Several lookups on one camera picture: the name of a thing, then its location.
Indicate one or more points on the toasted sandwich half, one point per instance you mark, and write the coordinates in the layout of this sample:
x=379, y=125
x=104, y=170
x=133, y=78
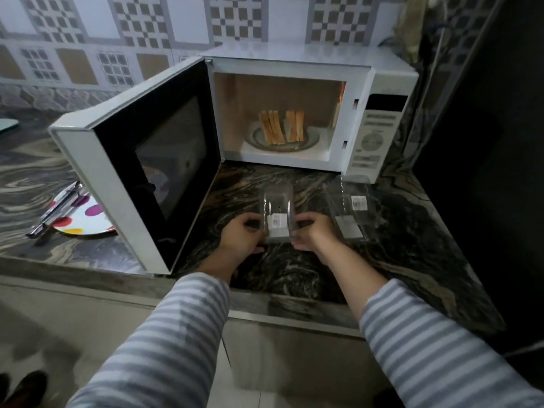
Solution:
x=294, y=125
x=272, y=127

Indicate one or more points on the person's left forearm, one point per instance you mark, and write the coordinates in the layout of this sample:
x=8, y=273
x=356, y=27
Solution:
x=170, y=335

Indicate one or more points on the grey rimmed plate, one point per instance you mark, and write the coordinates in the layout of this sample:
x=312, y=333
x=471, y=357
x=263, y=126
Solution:
x=312, y=138

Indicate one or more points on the polka dot plate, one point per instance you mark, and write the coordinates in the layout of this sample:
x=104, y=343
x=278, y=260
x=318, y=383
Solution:
x=91, y=220

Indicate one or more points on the person's left thumb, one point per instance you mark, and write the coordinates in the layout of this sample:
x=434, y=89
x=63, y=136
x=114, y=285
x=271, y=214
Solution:
x=253, y=221

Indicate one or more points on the clear plastic sandwich container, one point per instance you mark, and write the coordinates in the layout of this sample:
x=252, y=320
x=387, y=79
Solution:
x=350, y=208
x=278, y=208

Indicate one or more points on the person's right hand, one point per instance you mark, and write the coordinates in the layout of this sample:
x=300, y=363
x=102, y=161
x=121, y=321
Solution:
x=316, y=235

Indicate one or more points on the person's right thumb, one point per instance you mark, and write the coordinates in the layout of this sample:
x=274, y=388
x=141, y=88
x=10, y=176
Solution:
x=305, y=220

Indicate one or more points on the metal tongs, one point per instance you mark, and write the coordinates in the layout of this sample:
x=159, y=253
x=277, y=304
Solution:
x=57, y=208

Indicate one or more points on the white microwave door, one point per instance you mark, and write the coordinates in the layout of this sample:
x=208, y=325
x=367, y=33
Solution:
x=127, y=165

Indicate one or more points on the white microwave oven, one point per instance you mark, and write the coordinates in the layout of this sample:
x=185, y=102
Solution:
x=382, y=89

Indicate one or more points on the dark shoe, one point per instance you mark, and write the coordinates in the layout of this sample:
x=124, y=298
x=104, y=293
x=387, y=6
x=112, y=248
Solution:
x=25, y=390

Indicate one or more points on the person's left hand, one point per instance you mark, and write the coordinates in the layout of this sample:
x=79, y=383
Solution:
x=238, y=244

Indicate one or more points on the beige counter cabinet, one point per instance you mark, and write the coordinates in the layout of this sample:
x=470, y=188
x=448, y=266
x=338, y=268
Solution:
x=276, y=361

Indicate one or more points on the black refrigerator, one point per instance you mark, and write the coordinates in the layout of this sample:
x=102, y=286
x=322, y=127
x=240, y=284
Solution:
x=488, y=165

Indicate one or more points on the person's right forearm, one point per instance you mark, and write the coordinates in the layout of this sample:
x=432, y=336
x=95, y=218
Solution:
x=408, y=335

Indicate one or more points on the beige hanging cloth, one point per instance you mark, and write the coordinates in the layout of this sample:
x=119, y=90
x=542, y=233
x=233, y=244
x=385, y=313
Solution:
x=414, y=25

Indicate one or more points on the pale blue board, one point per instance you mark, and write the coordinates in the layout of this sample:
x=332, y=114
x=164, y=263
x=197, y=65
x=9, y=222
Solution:
x=6, y=125

